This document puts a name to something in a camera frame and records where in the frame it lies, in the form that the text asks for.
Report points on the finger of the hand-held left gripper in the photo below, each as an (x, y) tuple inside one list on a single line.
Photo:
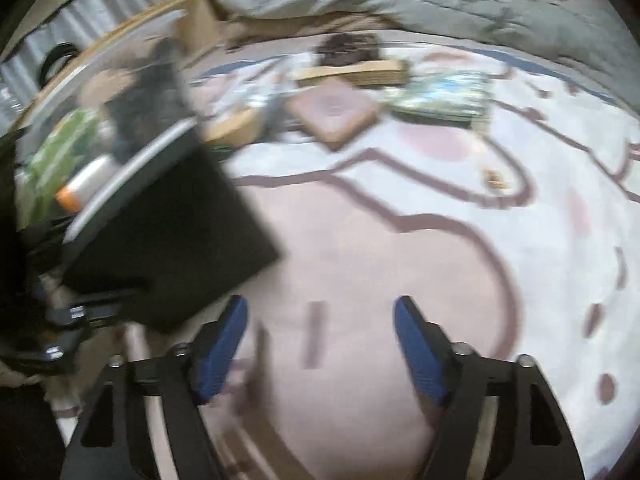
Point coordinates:
[(95, 312), (50, 352)]

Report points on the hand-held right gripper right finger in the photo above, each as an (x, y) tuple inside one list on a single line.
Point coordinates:
[(420, 355)]

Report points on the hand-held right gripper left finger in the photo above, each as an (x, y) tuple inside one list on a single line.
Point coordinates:
[(222, 350)]

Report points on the clear plastic storage container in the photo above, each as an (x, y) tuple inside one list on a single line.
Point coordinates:
[(95, 140)]

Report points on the adhesive hook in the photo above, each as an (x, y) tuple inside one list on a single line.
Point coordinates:
[(332, 110)]

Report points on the shiny foil wrapper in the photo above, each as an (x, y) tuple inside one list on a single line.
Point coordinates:
[(445, 95)]

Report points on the white tube with orange cap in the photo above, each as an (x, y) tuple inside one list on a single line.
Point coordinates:
[(82, 182)]

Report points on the green packet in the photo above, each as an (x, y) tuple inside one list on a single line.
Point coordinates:
[(55, 160)]

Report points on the printed blanket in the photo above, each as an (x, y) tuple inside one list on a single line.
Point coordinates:
[(350, 260)]

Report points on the small brown object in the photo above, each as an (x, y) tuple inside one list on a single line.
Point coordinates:
[(495, 180)]

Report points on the black headphones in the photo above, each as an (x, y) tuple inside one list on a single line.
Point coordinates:
[(57, 57)]

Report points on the dark grey box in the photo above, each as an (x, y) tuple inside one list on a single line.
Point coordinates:
[(145, 95)]

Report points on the oval wooden block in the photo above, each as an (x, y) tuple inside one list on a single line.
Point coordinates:
[(230, 127)]

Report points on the rectangular wooden block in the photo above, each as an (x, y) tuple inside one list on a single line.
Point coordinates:
[(355, 74)]

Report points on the wooden headboard shelf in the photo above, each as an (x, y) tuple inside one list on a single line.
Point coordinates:
[(200, 22)]

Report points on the brown hair claw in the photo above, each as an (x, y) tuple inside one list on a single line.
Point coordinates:
[(345, 47)]

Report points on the grey duvet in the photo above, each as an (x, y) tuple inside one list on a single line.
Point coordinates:
[(450, 10)]

